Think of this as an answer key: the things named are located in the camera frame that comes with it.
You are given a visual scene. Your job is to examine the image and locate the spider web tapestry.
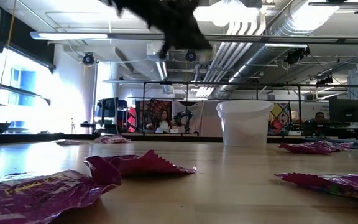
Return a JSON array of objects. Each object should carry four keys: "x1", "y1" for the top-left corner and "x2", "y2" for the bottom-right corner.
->
[{"x1": 135, "y1": 98, "x2": 173, "y2": 134}]

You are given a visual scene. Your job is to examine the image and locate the white ceiling unit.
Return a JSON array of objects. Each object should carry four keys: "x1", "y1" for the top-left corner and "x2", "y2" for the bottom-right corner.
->
[{"x1": 146, "y1": 40, "x2": 170, "y2": 63}]

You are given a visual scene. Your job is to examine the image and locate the white plastic bucket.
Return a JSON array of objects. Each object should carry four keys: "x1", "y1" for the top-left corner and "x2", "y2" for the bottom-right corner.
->
[{"x1": 216, "y1": 99, "x2": 275, "y2": 147}]

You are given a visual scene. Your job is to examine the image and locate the purple Skittles candy pack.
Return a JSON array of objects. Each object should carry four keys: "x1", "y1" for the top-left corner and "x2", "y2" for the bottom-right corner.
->
[
  {"x1": 94, "y1": 134, "x2": 132, "y2": 144},
  {"x1": 277, "y1": 141, "x2": 334, "y2": 155},
  {"x1": 314, "y1": 139, "x2": 355, "y2": 152},
  {"x1": 53, "y1": 139, "x2": 90, "y2": 146},
  {"x1": 274, "y1": 172, "x2": 358, "y2": 203},
  {"x1": 0, "y1": 155, "x2": 122, "y2": 224},
  {"x1": 103, "y1": 149, "x2": 198, "y2": 179}
]

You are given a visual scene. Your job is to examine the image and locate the white hanging cloth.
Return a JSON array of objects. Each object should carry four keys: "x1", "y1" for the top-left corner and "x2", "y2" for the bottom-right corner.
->
[{"x1": 171, "y1": 100, "x2": 226, "y2": 137}]

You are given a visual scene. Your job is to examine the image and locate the long ceiling lamp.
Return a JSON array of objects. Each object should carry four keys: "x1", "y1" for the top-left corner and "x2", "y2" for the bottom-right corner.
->
[{"x1": 31, "y1": 30, "x2": 358, "y2": 45}]

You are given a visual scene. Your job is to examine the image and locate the white ceiling pipes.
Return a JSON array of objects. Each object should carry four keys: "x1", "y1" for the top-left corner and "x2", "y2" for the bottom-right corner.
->
[{"x1": 194, "y1": 12, "x2": 267, "y2": 100}]

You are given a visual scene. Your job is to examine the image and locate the black ceiling spotlight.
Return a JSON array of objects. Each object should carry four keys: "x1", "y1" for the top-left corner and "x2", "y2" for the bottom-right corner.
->
[
  {"x1": 315, "y1": 74, "x2": 334, "y2": 85},
  {"x1": 284, "y1": 46, "x2": 310, "y2": 66}
]

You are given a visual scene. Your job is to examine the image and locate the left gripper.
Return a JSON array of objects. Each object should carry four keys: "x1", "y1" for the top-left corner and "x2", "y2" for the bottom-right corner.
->
[{"x1": 110, "y1": 0, "x2": 214, "y2": 60}]

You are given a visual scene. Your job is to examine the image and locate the black station frame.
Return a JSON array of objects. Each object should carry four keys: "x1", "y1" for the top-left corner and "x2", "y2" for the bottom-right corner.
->
[{"x1": 142, "y1": 80, "x2": 358, "y2": 136}]

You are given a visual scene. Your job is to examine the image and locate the yellow cord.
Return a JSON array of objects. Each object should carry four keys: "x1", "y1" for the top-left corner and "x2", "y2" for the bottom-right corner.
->
[{"x1": 0, "y1": 0, "x2": 17, "y2": 122}]

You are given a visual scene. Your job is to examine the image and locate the black computer monitor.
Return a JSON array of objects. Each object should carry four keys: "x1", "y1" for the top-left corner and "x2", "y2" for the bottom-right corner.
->
[
  {"x1": 96, "y1": 96, "x2": 120, "y2": 126},
  {"x1": 328, "y1": 98, "x2": 358, "y2": 123}
]

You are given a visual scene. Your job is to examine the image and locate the person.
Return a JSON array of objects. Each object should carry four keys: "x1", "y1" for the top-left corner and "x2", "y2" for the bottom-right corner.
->
[
  {"x1": 303, "y1": 111, "x2": 334, "y2": 136},
  {"x1": 146, "y1": 108, "x2": 175, "y2": 134}
]

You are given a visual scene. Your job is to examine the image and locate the black ceiling camera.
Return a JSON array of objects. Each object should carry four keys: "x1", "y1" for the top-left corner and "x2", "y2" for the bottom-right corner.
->
[
  {"x1": 81, "y1": 52, "x2": 96, "y2": 67},
  {"x1": 184, "y1": 49, "x2": 198, "y2": 62}
]

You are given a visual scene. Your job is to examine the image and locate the colourful patterned tapestry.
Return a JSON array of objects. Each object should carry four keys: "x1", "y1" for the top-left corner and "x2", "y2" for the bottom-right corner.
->
[{"x1": 268, "y1": 102, "x2": 293, "y2": 135}]

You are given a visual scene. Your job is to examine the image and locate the black wall shelf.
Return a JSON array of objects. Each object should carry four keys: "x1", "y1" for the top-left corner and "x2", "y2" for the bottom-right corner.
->
[{"x1": 0, "y1": 82, "x2": 52, "y2": 106}]

